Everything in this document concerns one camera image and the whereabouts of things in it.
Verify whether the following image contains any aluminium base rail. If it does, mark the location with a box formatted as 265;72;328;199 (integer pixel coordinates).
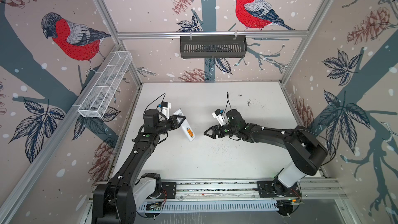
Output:
86;178;346;214

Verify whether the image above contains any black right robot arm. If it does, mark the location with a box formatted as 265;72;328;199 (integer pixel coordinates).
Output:
204;109;329;197

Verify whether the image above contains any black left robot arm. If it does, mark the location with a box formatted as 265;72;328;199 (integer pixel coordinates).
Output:
92;109;186;224

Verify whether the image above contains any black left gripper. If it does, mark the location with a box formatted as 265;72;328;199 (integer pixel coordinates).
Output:
154;114;185;135

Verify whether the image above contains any white wire mesh basket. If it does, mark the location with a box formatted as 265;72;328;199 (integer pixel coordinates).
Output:
78;51;132;118

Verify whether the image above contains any black wall basket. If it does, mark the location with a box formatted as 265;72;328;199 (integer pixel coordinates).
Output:
180;35;247;59

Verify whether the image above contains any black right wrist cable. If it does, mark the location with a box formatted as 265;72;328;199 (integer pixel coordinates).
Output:
224;92;233;112

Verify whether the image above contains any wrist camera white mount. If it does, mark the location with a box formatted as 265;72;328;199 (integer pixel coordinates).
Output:
158;101;172;119
212;109;226;126

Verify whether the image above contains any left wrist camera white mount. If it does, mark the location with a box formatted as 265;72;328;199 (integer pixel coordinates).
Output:
158;101;172;119

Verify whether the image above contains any aluminium top cross bar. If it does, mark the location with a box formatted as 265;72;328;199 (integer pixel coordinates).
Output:
116;30;309;40

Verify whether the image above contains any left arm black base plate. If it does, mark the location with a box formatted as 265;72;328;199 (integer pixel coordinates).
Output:
147;182;177;200

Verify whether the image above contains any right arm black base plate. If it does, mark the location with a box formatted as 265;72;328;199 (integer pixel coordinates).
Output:
256;180;302;198

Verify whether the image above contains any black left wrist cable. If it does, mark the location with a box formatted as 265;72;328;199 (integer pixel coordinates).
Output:
143;93;167;113

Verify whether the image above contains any orange AAA battery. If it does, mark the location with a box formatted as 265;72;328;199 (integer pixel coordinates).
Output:
187;128;194;139

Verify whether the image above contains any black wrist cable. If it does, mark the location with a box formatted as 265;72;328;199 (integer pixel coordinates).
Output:
143;93;167;113
224;92;233;112

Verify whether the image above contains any white remote control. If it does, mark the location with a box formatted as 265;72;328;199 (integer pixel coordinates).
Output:
174;109;196;142

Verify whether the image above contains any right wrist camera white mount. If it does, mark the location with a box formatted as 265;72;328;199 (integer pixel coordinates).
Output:
212;109;226;126

